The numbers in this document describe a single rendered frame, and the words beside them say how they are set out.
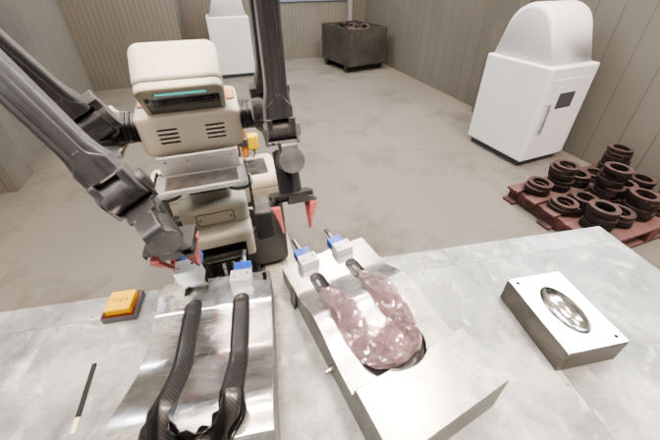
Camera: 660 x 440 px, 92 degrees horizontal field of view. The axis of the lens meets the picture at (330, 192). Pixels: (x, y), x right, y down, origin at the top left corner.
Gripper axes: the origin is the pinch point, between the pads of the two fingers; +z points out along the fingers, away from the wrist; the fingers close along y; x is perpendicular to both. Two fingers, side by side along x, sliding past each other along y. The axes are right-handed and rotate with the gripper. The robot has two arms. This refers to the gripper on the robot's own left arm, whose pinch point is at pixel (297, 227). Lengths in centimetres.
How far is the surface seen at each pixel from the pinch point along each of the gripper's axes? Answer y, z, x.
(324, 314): 0.7, 17.5, -13.4
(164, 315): -33.3, 13.0, -1.7
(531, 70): 238, -51, 136
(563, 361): 46, 33, -33
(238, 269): -15.9, 7.9, 2.0
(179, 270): -28.1, 3.4, -1.8
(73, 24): -189, -234, 493
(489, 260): 56, 23, -3
